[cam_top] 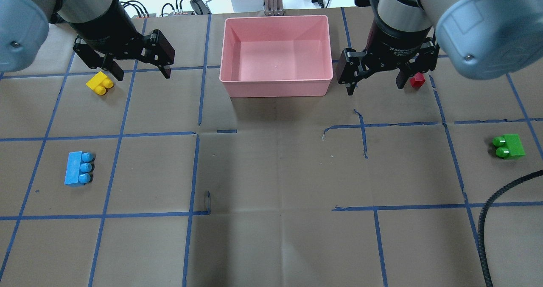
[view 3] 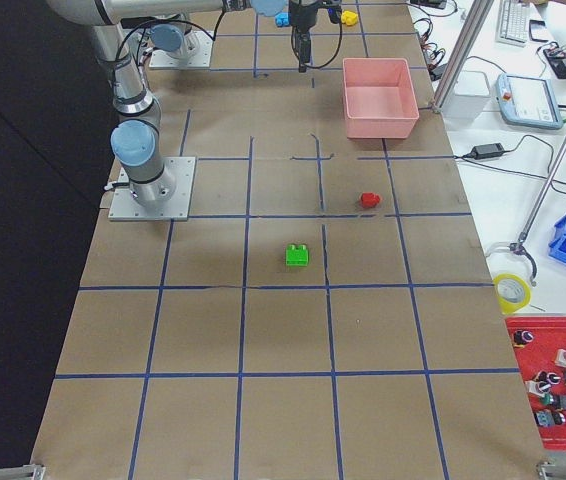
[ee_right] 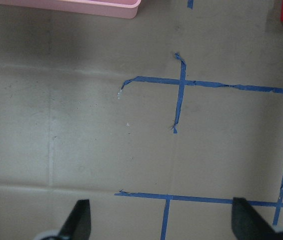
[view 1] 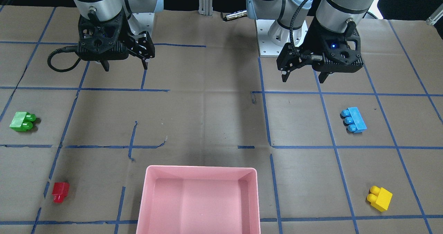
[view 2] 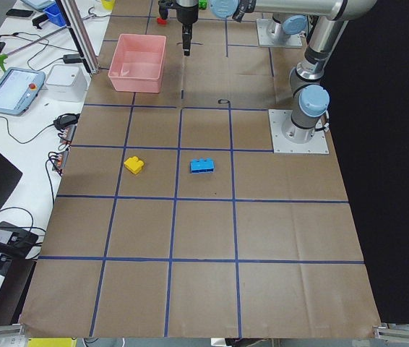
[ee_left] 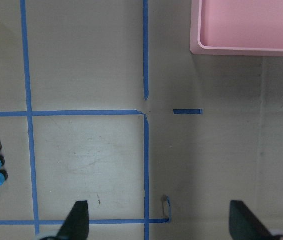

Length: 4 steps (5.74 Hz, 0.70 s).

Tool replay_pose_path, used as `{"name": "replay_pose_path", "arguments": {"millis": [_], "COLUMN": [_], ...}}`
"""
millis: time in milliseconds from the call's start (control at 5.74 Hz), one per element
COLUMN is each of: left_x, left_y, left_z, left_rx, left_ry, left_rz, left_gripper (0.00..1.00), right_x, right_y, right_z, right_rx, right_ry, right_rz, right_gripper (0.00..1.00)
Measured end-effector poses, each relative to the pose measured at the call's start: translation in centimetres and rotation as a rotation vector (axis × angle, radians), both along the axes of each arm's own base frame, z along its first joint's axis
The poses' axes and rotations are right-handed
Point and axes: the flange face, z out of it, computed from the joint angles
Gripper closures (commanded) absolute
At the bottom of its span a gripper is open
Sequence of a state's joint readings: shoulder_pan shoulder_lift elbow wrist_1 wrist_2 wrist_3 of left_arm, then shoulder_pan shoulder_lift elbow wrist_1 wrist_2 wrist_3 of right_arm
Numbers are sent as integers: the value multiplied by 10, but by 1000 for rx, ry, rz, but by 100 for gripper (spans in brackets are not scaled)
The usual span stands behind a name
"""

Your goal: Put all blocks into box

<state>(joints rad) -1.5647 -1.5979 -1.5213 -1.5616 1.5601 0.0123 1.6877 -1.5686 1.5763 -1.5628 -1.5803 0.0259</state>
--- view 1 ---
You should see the red toy block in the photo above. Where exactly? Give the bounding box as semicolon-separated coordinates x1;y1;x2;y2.
52;182;70;204

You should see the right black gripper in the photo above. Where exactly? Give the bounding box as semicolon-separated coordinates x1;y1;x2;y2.
78;12;155;72

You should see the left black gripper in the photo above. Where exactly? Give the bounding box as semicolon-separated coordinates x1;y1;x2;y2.
277;18;364;83

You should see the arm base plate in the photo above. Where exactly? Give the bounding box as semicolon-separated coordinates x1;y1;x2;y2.
128;13;155;37
255;19;290;58

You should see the pink plastic box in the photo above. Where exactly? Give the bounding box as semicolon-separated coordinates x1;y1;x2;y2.
136;165;261;234

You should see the blue toy block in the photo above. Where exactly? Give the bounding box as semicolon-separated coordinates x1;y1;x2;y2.
340;107;367;133

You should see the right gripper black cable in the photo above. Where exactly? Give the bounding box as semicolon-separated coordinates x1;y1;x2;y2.
47;46;83;73

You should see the green toy block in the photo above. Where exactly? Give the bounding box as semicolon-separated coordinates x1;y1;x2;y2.
9;111;37;132

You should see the left gripper braided cable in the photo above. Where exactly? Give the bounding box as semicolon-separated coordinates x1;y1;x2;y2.
289;0;324;60

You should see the yellow toy block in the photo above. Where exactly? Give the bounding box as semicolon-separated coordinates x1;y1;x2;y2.
367;186;393;212

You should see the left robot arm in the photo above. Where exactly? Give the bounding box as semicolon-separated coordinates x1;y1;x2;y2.
246;0;374;83

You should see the silver cable connector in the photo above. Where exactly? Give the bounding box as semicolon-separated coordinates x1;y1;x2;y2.
220;10;248;22

